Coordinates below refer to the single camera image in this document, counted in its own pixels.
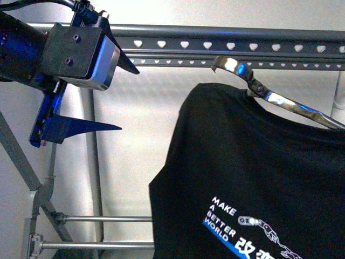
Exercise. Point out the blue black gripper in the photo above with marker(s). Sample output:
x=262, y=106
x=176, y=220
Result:
x=71, y=51

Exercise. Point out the shiny metal clothes hanger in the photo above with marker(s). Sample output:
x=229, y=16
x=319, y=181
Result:
x=259, y=90

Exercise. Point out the black printed t-shirt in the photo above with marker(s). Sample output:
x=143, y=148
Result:
x=241, y=182

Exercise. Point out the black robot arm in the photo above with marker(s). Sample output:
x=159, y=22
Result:
x=21, y=45

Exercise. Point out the grey clothes drying rack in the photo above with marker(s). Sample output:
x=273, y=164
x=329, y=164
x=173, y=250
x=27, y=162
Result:
x=195, y=46

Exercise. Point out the white vertical pipe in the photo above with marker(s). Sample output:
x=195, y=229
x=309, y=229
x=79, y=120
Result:
x=87, y=101

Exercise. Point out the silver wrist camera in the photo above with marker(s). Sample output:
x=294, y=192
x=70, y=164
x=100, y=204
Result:
x=104, y=68

